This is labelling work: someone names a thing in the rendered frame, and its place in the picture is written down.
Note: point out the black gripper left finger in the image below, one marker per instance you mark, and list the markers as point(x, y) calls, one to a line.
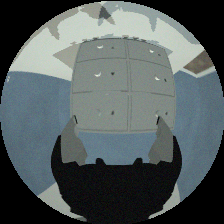
point(68, 153)

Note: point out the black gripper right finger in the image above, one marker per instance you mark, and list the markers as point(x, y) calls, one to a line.
point(166, 153)

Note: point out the grey drawer front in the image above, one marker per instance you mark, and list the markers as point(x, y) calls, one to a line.
point(112, 76)
point(145, 79)
point(139, 51)
point(105, 49)
point(146, 109)
point(113, 108)

